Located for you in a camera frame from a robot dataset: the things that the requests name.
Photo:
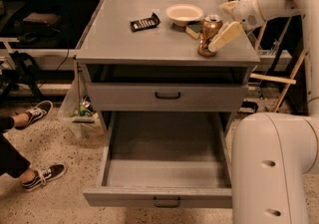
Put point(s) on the lower black white sneaker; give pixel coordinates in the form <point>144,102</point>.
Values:
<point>44,176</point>

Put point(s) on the white bowl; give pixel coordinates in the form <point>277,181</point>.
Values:
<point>182,14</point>

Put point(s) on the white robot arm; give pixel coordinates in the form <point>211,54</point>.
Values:
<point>272,151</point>

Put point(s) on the black white sneaker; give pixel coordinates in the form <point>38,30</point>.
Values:
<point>32,115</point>
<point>44,176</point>

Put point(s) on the black folding stand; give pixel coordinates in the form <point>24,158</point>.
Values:
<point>25,72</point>

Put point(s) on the upper black white sneaker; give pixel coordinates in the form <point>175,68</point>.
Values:
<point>32,115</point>

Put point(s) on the person's black trouser leg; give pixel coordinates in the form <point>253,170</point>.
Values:
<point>11,161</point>

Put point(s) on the clear plastic trash bin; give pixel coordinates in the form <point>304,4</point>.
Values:
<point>77,113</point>

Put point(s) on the black bag on shelf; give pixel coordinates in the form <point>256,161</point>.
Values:
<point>42,23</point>

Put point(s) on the orange soda can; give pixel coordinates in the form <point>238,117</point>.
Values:
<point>210,26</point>

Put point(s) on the green yellow sponge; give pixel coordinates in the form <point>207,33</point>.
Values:
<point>193,29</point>

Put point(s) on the closed grey upper drawer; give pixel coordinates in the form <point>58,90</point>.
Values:
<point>166,97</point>

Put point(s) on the black snack wrapper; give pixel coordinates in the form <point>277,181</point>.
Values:
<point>144,24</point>

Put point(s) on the grey drawer cabinet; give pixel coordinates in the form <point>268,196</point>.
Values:
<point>113,53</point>

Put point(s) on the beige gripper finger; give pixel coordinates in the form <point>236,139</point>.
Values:
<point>230,8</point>
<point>227,33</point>

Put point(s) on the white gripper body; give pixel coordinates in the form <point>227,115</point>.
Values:
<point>246,11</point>

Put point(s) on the open grey middle drawer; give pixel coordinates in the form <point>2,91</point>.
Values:
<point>163,160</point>

